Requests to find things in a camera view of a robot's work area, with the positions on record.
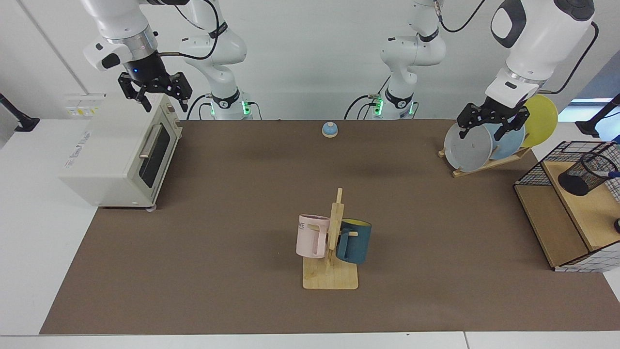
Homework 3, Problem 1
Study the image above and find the black mesh pen holder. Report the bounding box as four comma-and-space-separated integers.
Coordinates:
558, 153, 620, 196

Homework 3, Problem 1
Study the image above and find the light blue plate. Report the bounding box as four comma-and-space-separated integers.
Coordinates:
488, 121, 527, 161

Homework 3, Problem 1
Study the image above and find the grey plate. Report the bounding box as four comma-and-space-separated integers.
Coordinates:
444, 121, 493, 173

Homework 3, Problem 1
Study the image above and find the wooden plate rack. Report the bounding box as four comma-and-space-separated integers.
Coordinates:
438, 147, 532, 178

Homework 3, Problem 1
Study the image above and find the yellow plate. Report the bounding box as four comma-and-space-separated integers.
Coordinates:
522, 95, 559, 148

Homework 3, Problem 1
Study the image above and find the pale toaster oven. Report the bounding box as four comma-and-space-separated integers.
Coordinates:
59, 92, 184, 211

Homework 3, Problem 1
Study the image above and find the black monitor stand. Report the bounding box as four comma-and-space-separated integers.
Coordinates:
575, 94, 620, 139
0, 93, 40, 132

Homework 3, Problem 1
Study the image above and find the dark teal cup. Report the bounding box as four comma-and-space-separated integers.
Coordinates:
336, 219, 372, 265

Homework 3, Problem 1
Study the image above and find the brown table cloth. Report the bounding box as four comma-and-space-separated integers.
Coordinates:
40, 120, 620, 335

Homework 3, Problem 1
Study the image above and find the pink cup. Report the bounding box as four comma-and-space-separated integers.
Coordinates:
296, 214, 331, 259

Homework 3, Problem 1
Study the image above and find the wooden cup stand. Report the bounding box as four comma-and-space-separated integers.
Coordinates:
303, 188, 359, 290

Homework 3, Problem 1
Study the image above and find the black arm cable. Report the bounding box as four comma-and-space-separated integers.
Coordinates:
435, 0, 600, 95
159, 0, 221, 61

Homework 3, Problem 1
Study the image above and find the white wall socket panel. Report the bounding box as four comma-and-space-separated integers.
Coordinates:
64, 94, 106, 118

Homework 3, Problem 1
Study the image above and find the wire basket with wooden floor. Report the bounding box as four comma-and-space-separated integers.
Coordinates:
514, 141, 620, 273

